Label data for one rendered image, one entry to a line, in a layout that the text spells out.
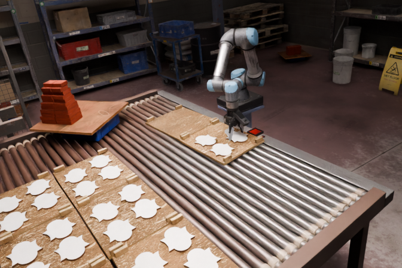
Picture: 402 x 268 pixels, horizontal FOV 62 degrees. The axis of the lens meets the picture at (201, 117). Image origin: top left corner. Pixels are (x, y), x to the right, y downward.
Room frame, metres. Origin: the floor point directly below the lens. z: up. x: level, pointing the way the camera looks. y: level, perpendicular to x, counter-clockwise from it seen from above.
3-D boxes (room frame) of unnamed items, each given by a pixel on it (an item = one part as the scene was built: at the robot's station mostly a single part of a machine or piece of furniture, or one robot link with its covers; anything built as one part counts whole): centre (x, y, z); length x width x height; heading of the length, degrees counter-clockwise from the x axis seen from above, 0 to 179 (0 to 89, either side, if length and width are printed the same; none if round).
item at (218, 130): (1.85, -0.11, 0.93); 0.41 x 0.35 x 0.02; 38
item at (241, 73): (2.50, -0.33, 1.11); 0.13 x 0.12 x 0.14; 67
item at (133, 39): (6.42, 1.12, 0.76); 0.50 x 0.36 x 0.24; 125
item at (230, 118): (1.88, -0.19, 1.08); 0.09 x 0.08 x 0.12; 38
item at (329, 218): (1.88, 0.03, 0.90); 1.95 x 0.05 x 0.05; 35
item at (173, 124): (2.18, 0.14, 0.93); 0.41 x 0.35 x 0.02; 39
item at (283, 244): (1.74, 0.23, 0.90); 1.95 x 0.05 x 0.05; 35
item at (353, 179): (2.07, -0.23, 0.89); 2.08 x 0.08 x 0.06; 35
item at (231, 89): (1.88, -0.20, 1.24); 0.09 x 0.08 x 0.11; 157
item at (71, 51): (5.96, 1.99, 0.78); 0.66 x 0.45 x 0.28; 119
